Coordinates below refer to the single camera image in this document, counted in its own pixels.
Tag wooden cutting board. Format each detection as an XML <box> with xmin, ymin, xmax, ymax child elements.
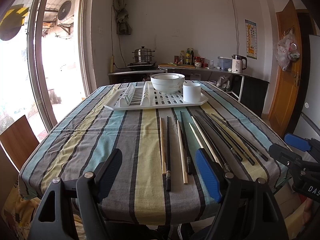
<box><xmin>158</xmin><ymin>62</ymin><xmax>196</xmax><ymax>69</ymax></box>

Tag white electric kettle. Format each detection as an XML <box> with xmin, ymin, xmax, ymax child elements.
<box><xmin>232</xmin><ymin>54</ymin><xmax>247</xmax><ymax>73</ymax></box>

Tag striped tablecloth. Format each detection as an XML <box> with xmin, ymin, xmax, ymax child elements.
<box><xmin>18</xmin><ymin>81</ymin><xmax>290</xmax><ymax>225</ymax></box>

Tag white utensil cup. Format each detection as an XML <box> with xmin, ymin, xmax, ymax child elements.
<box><xmin>183</xmin><ymin>82</ymin><xmax>201</xmax><ymax>103</ymax></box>

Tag metal kitchen shelf table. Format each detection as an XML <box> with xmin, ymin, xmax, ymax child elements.
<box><xmin>108</xmin><ymin>64</ymin><xmax>245</xmax><ymax>101</ymax></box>

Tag dark sauce bottle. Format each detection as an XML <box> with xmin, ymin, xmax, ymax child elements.
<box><xmin>190</xmin><ymin>48</ymin><xmax>195</xmax><ymax>66</ymax></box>

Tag hanging plastic bags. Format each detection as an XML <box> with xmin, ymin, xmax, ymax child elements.
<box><xmin>274</xmin><ymin>28</ymin><xmax>300</xmax><ymax>71</ymax></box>

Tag black induction stove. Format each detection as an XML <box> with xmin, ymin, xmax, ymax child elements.
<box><xmin>127</xmin><ymin>62</ymin><xmax>156</xmax><ymax>71</ymax></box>

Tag clear plastic storage box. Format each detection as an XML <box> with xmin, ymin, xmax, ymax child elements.
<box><xmin>217</xmin><ymin>56</ymin><xmax>232</xmax><ymax>70</ymax></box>

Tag green oil bottle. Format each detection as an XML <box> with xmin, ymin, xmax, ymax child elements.
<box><xmin>185</xmin><ymin>48</ymin><xmax>190</xmax><ymax>64</ymax></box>

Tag white plastic dish rack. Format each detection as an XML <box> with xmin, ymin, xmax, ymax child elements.
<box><xmin>104</xmin><ymin>81</ymin><xmax>208</xmax><ymax>111</ymax></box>

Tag steel steamer pot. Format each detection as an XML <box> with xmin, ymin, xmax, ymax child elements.
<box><xmin>132</xmin><ymin>46</ymin><xmax>155</xmax><ymax>63</ymax></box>

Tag white ceramic bowl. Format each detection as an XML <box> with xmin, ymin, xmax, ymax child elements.
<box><xmin>150</xmin><ymin>73</ymin><xmax>185</xmax><ymax>94</ymax></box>

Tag wooden door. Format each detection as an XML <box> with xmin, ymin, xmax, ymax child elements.
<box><xmin>268</xmin><ymin>0</ymin><xmax>302</xmax><ymax>137</ymax></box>

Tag wooden chair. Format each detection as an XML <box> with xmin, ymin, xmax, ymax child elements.
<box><xmin>1</xmin><ymin>115</ymin><xmax>39</xmax><ymax>171</ymax></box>

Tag outdoor air conditioner fan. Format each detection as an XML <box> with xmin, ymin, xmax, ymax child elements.
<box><xmin>57</xmin><ymin>1</ymin><xmax>72</xmax><ymax>21</ymax></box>

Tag giraffe wall poster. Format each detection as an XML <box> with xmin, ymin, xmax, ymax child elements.
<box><xmin>245</xmin><ymin>20</ymin><xmax>258</xmax><ymax>60</ymax></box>

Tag white refrigerator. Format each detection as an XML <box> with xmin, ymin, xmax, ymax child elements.
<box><xmin>294</xmin><ymin>35</ymin><xmax>320</xmax><ymax>140</ymax></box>

